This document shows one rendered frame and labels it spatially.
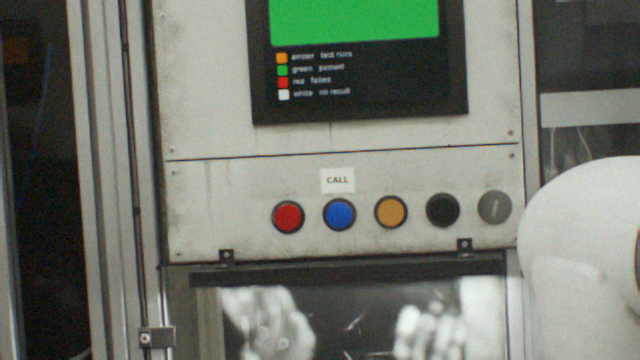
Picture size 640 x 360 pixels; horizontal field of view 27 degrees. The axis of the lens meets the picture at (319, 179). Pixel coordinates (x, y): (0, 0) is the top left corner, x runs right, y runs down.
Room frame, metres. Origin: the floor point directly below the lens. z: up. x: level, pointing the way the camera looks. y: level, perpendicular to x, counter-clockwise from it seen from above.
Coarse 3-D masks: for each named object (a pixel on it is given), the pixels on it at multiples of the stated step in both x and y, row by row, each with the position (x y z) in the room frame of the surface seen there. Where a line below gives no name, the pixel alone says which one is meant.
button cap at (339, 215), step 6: (336, 204) 1.52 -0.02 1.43; (342, 204) 1.52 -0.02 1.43; (330, 210) 1.52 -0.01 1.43; (336, 210) 1.52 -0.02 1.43; (342, 210) 1.52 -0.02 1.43; (348, 210) 1.52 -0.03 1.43; (330, 216) 1.52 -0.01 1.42; (336, 216) 1.52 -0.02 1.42; (342, 216) 1.52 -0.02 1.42; (348, 216) 1.52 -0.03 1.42; (330, 222) 1.52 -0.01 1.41; (336, 222) 1.52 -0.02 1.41; (342, 222) 1.52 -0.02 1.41; (348, 222) 1.52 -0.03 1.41
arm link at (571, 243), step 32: (608, 160) 1.03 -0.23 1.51; (544, 192) 1.06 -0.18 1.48; (576, 192) 1.01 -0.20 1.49; (608, 192) 0.97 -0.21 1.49; (544, 224) 1.03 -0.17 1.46; (576, 224) 0.99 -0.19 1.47; (608, 224) 0.95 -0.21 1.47; (544, 256) 1.02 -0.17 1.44; (576, 256) 0.98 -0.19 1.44; (608, 256) 0.95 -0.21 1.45; (544, 288) 1.01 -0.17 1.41; (576, 288) 0.97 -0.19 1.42; (608, 288) 0.95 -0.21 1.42; (544, 320) 1.01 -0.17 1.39; (576, 320) 0.97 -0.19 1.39; (608, 320) 0.95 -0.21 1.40; (544, 352) 1.02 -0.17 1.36; (576, 352) 0.98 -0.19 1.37; (608, 352) 0.96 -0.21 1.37
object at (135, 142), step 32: (128, 0) 1.56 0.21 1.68; (128, 32) 1.56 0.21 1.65; (128, 64) 1.57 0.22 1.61; (128, 96) 1.56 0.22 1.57; (128, 128) 1.57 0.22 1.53; (128, 160) 1.56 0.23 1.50; (128, 192) 1.56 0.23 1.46; (160, 192) 1.60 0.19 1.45; (128, 224) 1.56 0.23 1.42; (160, 224) 1.59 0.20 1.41; (128, 256) 1.56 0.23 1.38; (160, 256) 1.58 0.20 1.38; (128, 288) 1.56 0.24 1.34; (160, 288) 1.56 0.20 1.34; (128, 320) 1.56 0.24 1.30; (160, 320) 1.56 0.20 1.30; (128, 352) 1.57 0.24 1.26; (160, 352) 1.56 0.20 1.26
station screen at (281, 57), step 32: (288, 64) 1.51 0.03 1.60; (320, 64) 1.51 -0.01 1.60; (352, 64) 1.51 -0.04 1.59; (384, 64) 1.50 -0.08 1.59; (416, 64) 1.50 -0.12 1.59; (448, 64) 1.50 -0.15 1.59; (288, 96) 1.51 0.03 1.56; (320, 96) 1.51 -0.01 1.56; (352, 96) 1.51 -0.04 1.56; (384, 96) 1.50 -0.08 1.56; (416, 96) 1.50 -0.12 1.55; (448, 96) 1.50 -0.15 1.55
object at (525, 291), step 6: (522, 276) 1.52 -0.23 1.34; (522, 282) 1.52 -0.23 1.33; (522, 288) 1.52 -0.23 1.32; (528, 288) 1.52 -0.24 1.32; (522, 294) 1.52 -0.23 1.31; (528, 294) 1.52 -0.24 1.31; (522, 300) 1.52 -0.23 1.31; (528, 300) 1.52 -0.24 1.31; (522, 306) 1.52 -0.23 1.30; (528, 306) 1.52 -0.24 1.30; (522, 312) 1.52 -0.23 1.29; (528, 312) 1.52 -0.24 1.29; (522, 318) 1.53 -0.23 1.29; (528, 318) 1.52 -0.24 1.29; (528, 324) 1.52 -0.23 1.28; (528, 330) 1.52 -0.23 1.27; (528, 336) 1.52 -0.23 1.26; (528, 342) 1.52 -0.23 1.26; (528, 348) 1.52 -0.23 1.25; (528, 354) 1.52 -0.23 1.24
